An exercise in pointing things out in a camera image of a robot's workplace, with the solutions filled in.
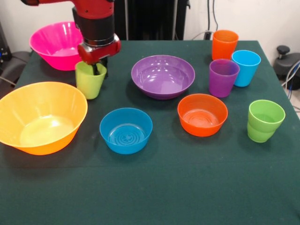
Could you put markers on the black computer tower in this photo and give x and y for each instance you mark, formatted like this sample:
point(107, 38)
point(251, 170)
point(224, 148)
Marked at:
point(3, 47)

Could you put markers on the dark green tablecloth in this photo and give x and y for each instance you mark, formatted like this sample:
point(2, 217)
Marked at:
point(164, 187)

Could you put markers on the small orange bowl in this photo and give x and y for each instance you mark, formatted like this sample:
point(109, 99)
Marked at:
point(201, 131)

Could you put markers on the black equipment with knob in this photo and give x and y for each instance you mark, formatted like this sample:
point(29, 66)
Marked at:
point(287, 63)

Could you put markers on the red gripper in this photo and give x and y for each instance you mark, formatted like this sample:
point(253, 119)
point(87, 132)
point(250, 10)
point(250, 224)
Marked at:
point(98, 52)

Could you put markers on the green cup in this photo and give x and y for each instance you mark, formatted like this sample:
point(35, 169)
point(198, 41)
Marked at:
point(260, 136)
point(267, 110)

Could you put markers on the large orange yellow bowl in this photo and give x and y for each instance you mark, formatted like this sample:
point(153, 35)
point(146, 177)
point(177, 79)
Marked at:
point(35, 100)

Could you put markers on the blue cup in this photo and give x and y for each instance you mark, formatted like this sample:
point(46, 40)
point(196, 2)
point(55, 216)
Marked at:
point(248, 70)

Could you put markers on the large pink bowl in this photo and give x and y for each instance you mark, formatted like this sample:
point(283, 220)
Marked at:
point(47, 39)

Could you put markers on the purple cup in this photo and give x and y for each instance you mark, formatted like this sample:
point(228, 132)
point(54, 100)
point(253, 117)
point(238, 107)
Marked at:
point(221, 86)

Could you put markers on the orange cup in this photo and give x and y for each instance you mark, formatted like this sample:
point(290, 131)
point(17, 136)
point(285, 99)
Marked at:
point(222, 50)

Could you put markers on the black power adapter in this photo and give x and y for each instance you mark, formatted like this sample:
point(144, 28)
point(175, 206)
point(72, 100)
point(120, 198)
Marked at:
point(207, 35)

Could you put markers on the small blue bowl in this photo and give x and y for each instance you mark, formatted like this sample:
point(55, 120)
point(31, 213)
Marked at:
point(126, 146)

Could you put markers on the purple bowl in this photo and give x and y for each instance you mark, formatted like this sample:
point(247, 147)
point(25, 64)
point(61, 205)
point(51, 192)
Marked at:
point(164, 77)

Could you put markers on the lime yellow cup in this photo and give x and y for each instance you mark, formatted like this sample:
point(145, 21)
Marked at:
point(89, 86)

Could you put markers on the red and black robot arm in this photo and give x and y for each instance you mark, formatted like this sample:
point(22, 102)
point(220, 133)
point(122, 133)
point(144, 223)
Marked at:
point(96, 23)

